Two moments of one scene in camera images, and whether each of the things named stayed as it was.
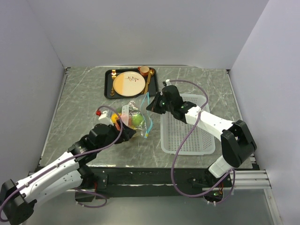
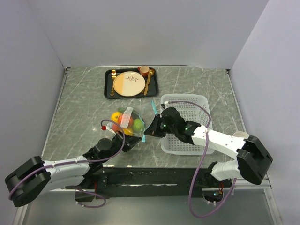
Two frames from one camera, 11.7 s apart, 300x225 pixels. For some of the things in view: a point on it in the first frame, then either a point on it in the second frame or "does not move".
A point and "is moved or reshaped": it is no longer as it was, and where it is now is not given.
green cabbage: (137, 119) → (137, 125)
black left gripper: (126, 134) → (130, 141)
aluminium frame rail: (248, 179) does not move
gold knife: (146, 90) does not move
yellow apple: (114, 117) does not move
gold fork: (113, 77) does not move
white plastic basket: (174, 133) does not move
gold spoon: (152, 71) does not move
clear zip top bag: (136, 113) is moved or reshaped
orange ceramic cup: (144, 70) does not move
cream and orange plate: (129, 83) does not move
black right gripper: (154, 106) → (153, 130)
